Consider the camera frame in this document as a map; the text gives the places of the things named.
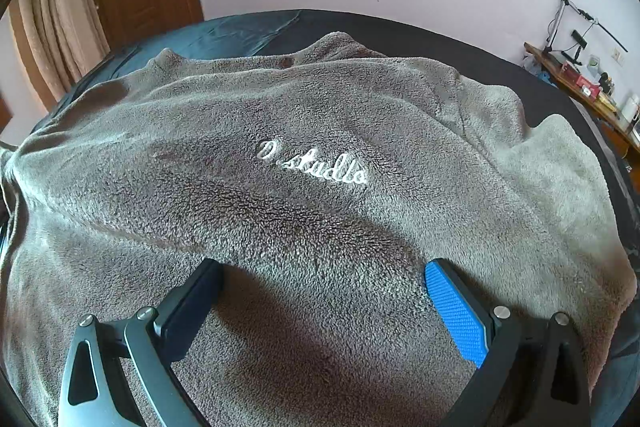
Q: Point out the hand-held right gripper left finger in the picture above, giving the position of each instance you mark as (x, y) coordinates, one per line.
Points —
(192, 307)

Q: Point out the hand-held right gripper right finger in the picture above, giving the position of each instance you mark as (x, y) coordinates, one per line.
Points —
(457, 317)

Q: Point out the grey fleece sweater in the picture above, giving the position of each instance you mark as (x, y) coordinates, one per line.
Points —
(300, 227)

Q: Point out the wooden desk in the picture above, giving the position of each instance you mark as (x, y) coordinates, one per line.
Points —
(607, 112)

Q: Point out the blue storage box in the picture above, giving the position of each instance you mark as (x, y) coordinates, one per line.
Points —
(541, 73)

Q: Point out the red box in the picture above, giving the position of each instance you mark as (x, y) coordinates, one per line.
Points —
(580, 79)

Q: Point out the small black desk gadget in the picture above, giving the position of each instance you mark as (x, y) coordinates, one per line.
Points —
(578, 44)

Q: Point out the black desk lamp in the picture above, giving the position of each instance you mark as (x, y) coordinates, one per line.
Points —
(557, 24)

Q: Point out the beige curtain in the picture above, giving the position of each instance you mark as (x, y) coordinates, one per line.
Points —
(60, 7)

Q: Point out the white wall socket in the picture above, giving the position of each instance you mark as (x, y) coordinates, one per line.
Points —
(619, 56)

